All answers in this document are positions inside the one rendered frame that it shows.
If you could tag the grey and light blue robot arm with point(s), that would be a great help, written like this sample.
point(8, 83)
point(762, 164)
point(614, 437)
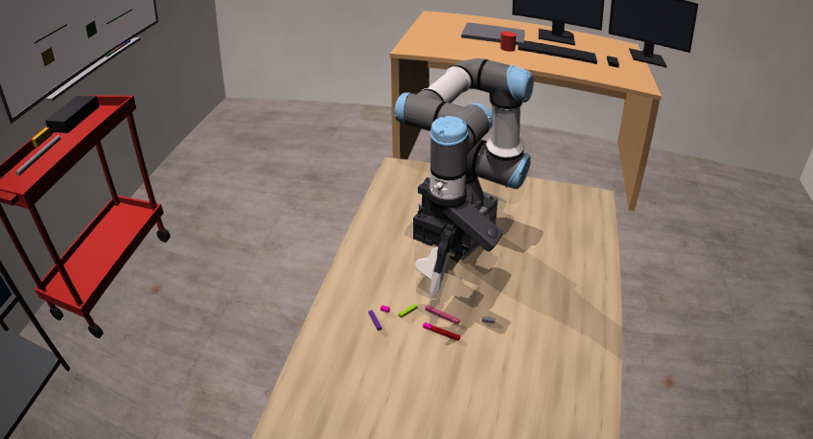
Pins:
point(456, 154)

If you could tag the lime green rod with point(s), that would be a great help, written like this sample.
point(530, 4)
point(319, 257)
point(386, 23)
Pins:
point(408, 310)

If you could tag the pink rod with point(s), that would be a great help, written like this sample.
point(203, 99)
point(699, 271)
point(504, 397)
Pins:
point(442, 314)

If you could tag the purple rod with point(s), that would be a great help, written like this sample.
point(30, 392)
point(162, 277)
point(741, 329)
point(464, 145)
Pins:
point(375, 320)

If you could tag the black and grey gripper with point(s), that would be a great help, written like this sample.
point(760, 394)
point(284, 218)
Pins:
point(433, 227)

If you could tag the red rod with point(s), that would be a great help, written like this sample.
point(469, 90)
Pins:
point(445, 333)

